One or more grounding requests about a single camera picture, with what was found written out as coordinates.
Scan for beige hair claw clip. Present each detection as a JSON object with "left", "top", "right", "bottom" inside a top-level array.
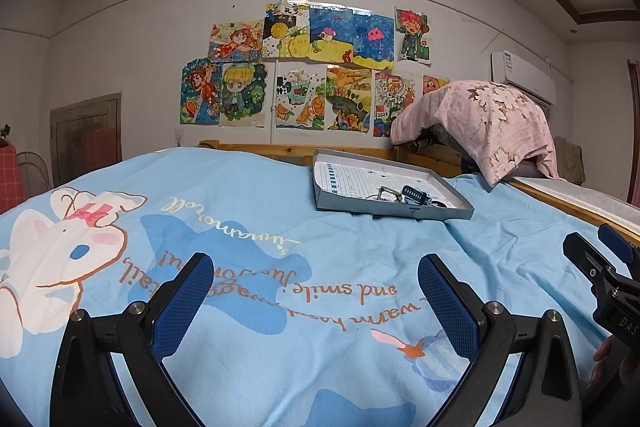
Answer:
[{"left": 367, "top": 186, "right": 404, "bottom": 202}]

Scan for person's right hand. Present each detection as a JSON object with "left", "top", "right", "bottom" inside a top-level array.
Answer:
[{"left": 587, "top": 336, "right": 639, "bottom": 393}]

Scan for light blue cartoon bedsheet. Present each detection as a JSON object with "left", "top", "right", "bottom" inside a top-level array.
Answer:
[{"left": 1, "top": 148, "right": 606, "bottom": 426}]

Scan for pink embroidered blanket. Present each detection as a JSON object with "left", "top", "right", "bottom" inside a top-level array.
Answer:
[{"left": 390, "top": 80, "right": 560, "bottom": 186}]

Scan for grey grid-lined tray box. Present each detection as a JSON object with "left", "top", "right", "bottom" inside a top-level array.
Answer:
[{"left": 312, "top": 150, "right": 474, "bottom": 221}]

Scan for brown wooden door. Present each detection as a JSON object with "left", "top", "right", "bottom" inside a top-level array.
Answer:
[{"left": 50, "top": 93, "right": 122, "bottom": 186}]

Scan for white air conditioner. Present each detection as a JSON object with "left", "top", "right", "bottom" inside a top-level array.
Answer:
[{"left": 490, "top": 51, "right": 556, "bottom": 106}]

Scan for red checkered cloth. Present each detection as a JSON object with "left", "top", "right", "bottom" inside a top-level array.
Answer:
[{"left": 0, "top": 145, "right": 26, "bottom": 213}]

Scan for children's drawings on wall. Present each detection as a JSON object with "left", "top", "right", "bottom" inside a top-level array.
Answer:
[{"left": 179, "top": 0, "right": 449, "bottom": 138}]

